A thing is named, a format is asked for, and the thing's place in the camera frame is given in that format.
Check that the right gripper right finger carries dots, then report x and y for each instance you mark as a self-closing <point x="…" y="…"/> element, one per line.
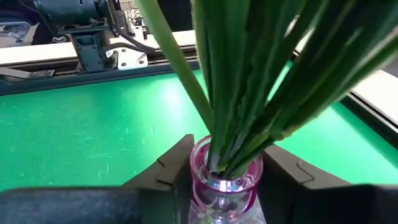
<point x="326" y="205"/>

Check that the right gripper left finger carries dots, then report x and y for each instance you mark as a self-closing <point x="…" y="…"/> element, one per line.
<point x="93" y="205"/>

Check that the black table frame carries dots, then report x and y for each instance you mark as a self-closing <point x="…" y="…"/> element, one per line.
<point x="46" y="82"/>

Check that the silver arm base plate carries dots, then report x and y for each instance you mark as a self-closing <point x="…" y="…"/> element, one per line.
<point x="130" y="59"/>

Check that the pink glass vase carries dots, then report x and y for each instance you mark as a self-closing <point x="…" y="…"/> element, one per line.
<point x="224" y="199"/>

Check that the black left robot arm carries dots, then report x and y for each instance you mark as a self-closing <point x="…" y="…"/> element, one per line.
<point x="68" y="12"/>

